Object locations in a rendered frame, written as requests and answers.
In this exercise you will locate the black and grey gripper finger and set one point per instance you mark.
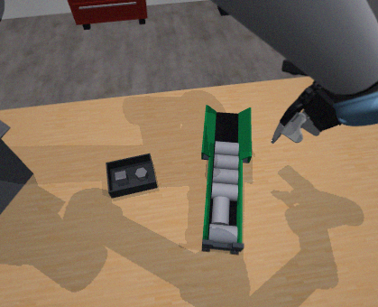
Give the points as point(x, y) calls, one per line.
point(308, 126)
point(291, 122)

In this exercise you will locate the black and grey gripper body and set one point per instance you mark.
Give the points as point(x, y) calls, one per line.
point(319, 103)

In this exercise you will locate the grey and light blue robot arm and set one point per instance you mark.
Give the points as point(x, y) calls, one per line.
point(335, 42)

